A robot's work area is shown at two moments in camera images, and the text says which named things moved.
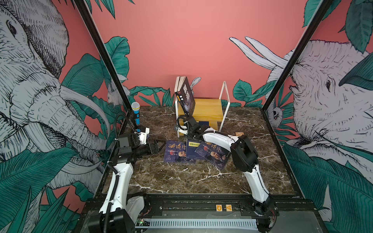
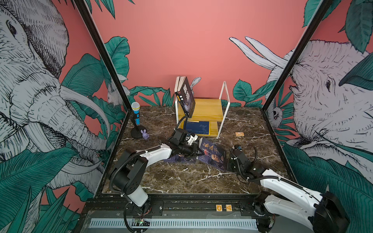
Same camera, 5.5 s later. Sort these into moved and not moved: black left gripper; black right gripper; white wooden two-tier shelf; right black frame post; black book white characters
Moved: black left gripper; black right gripper
Not moved: white wooden two-tier shelf; black book white characters; right black frame post
